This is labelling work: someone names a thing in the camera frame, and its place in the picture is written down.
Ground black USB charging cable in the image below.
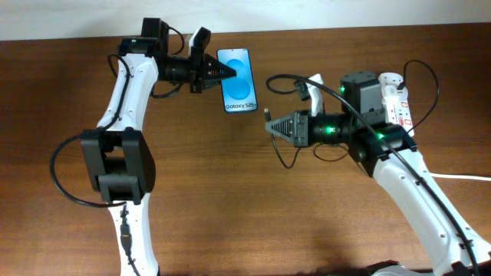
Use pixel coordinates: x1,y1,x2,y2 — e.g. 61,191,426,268
262,59,441,176

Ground blue Galaxy smartphone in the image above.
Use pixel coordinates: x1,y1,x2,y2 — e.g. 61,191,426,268
217,48,258,113

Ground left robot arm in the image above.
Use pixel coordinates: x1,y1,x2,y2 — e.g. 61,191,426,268
81,18,236,275

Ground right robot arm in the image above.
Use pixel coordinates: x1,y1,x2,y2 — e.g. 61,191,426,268
265,71,490,275

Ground white USB charger plug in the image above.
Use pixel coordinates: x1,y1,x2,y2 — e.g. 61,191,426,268
381,84,408,104

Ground white power strip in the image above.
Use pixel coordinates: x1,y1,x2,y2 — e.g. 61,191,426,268
378,72,414,137

